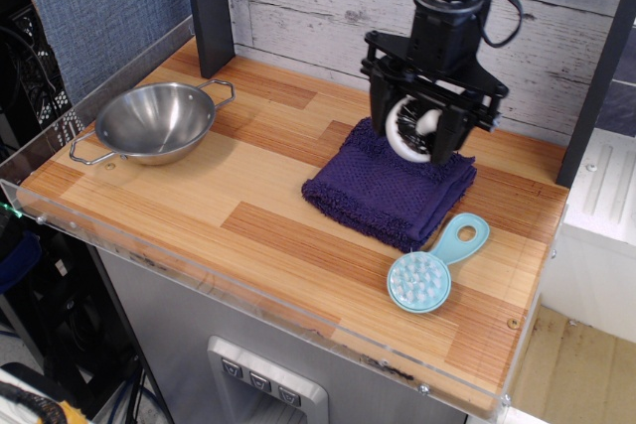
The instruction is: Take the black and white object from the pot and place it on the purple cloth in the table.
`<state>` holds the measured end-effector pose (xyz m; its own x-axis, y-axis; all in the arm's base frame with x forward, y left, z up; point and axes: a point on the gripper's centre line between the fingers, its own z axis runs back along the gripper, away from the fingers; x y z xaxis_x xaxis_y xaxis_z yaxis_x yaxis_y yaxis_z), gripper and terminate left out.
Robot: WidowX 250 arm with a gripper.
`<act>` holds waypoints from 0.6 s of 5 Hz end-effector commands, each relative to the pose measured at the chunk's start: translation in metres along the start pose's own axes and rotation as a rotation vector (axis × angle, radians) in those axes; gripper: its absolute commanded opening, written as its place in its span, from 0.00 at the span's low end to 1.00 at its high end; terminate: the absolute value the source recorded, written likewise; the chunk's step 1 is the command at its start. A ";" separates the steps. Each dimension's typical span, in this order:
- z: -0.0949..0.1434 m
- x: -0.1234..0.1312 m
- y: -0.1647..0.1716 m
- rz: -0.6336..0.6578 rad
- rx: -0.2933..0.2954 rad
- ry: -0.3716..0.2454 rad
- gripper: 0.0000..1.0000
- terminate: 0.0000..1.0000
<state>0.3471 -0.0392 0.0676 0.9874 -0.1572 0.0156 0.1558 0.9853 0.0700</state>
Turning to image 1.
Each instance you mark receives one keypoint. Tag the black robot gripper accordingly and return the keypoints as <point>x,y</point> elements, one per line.
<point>437,65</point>

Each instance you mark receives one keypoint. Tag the white toy mushroom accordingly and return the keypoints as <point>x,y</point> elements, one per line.
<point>410,128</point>

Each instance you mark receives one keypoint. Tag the steel bowl with handles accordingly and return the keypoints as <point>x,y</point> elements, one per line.
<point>159,123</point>

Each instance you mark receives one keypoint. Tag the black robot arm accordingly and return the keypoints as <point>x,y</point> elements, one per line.
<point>428,90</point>

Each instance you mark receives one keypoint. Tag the purple folded cloth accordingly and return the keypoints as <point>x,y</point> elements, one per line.
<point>367,187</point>

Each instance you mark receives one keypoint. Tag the light blue round brush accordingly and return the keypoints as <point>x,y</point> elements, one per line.
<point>420,282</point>

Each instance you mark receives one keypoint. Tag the clear acrylic table guard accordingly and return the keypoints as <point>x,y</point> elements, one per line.
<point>222,245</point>

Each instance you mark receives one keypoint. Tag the silver dispenser button panel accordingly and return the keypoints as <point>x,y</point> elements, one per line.
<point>254,389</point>

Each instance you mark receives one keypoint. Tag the black plastic crate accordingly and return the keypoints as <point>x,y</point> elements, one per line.
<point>33,95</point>

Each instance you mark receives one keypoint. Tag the dark right vertical post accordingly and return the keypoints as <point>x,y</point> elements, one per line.
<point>606,66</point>

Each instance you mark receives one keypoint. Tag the dark vertical post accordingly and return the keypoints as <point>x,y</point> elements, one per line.
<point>214,35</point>
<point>606,66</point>

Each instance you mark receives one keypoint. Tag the dark left vertical post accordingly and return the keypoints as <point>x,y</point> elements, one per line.
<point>214,35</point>

